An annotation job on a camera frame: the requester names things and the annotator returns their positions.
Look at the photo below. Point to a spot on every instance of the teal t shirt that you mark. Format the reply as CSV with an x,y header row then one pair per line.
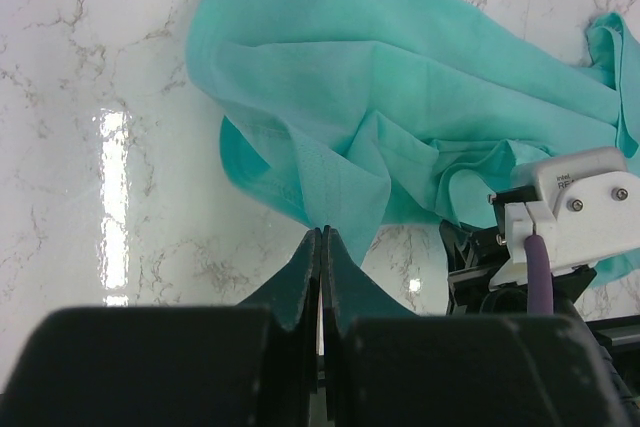
x,y
358,113

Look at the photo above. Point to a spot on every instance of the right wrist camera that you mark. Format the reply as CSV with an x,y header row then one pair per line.
x,y
586,211

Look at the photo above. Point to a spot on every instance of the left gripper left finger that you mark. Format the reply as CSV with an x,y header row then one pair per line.
x,y
251,364

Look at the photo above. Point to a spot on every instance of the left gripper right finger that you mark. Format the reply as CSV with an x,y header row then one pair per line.
x,y
387,366

